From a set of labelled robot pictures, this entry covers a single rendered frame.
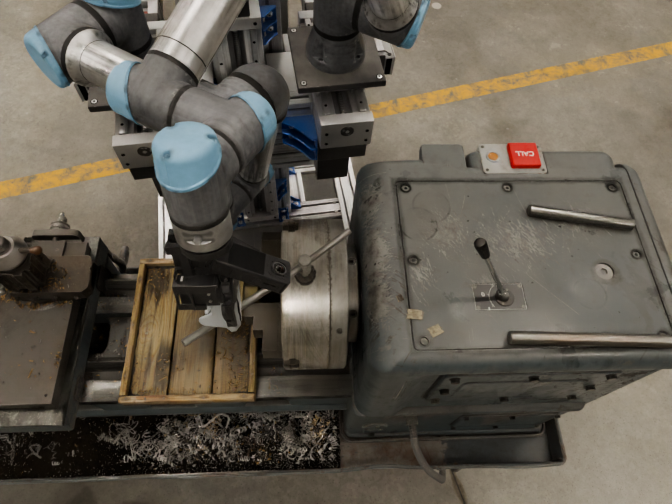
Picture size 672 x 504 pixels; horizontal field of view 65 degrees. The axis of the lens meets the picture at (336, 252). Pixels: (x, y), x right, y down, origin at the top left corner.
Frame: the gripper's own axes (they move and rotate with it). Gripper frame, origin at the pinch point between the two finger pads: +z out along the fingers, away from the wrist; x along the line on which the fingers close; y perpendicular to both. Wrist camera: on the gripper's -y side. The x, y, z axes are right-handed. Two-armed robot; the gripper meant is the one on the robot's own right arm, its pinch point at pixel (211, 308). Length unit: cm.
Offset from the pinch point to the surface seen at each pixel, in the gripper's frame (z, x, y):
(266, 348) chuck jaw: 9.4, 2.7, -12.0
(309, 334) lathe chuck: 8.9, 9.3, -20.4
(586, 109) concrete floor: -161, -108, -172
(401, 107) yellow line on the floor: -160, -108, -69
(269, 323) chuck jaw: 4.1, 2.3, -12.4
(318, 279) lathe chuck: 0.3, 15.0, -22.0
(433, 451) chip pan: 22, -54, -56
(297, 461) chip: 24, -53, -17
